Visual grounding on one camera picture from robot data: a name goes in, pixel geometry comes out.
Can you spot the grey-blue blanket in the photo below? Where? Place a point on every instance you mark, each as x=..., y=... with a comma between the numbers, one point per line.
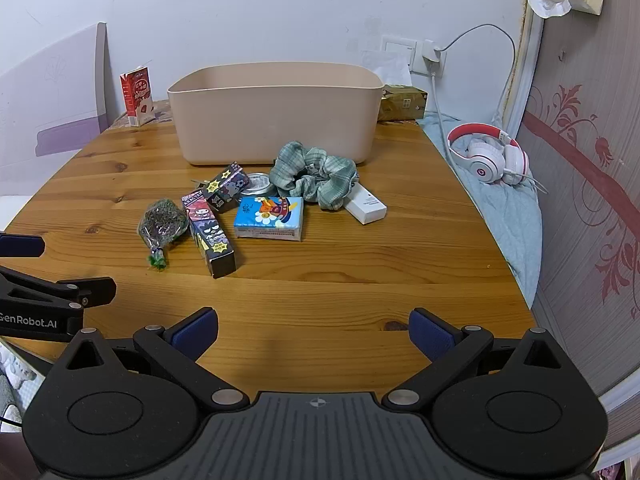
x=505, y=220

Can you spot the purple and white board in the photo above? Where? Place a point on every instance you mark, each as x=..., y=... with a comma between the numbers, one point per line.
x=60, y=90

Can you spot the printed cloth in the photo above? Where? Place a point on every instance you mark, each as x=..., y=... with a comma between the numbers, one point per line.
x=15, y=370

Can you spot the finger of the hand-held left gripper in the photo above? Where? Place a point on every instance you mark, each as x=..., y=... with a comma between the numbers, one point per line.
x=20, y=245
x=95, y=290

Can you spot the dried herb bag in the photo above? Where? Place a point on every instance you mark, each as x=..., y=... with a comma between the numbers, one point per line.
x=162, y=222

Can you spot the blue cartoon tissue pack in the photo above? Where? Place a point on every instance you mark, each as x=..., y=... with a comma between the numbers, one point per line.
x=270, y=212

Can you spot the cartoon printed box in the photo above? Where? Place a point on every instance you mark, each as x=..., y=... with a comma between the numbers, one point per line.
x=210, y=240

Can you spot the round metal tin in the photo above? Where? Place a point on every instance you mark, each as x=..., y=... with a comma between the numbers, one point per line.
x=257, y=185

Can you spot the small white box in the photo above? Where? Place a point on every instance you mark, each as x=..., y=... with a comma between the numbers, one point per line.
x=367, y=205

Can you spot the white and red headphones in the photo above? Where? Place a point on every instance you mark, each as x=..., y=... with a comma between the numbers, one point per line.
x=480, y=172

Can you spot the green plaid scrunchie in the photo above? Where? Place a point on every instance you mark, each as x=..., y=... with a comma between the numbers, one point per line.
x=320, y=180

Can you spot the white charger plug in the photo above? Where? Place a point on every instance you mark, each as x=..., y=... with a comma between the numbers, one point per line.
x=430, y=55

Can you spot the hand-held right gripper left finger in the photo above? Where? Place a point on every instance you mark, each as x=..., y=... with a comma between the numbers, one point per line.
x=194, y=334

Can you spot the beige plastic storage bin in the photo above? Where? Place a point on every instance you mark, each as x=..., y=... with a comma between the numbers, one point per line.
x=275, y=120

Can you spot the red milk carton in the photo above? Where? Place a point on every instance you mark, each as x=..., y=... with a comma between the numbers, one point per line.
x=137, y=97

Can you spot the small dark striped packet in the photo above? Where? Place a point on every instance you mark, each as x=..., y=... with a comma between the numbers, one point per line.
x=225, y=185

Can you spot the white plastic bag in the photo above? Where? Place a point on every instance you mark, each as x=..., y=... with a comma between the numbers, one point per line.
x=390, y=72

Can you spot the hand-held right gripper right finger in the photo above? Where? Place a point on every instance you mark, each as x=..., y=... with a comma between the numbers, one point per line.
x=431, y=335

